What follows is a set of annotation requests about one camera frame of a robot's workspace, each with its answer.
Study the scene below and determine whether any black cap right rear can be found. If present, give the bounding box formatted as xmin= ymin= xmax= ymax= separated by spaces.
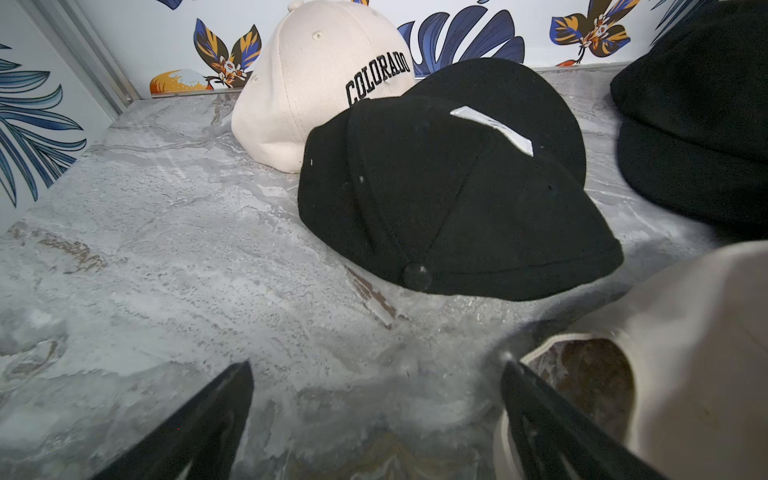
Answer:
xmin=610 ymin=1 xmax=767 ymax=228

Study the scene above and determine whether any cream colorado cap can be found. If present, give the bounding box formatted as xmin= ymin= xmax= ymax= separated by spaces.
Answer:
xmin=512 ymin=241 xmax=767 ymax=479
xmin=231 ymin=1 xmax=416 ymax=173

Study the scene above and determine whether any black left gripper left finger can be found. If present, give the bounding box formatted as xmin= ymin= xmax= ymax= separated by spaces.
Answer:
xmin=94 ymin=361 xmax=254 ymax=479

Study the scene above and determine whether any cream Colorado cap back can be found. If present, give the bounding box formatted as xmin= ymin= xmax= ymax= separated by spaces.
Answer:
xmin=231 ymin=1 xmax=416 ymax=173

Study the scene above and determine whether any black cap with white label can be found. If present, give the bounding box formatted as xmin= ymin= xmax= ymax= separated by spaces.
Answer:
xmin=298 ymin=58 xmax=624 ymax=301

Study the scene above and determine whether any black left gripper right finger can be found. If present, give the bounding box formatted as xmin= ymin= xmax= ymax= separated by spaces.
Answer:
xmin=500 ymin=360 xmax=663 ymax=479

